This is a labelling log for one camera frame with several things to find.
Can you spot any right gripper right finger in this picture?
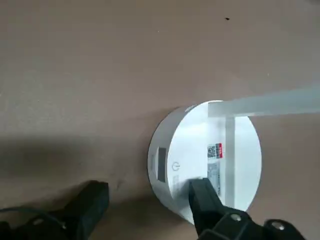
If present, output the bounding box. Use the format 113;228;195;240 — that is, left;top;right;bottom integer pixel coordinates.
187;176;307;240

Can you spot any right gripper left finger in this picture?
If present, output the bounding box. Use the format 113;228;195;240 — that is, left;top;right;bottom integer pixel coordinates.
0;179;110;240

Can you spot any white foldable desk lamp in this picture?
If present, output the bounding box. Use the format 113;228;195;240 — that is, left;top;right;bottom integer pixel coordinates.
146;83;320;225

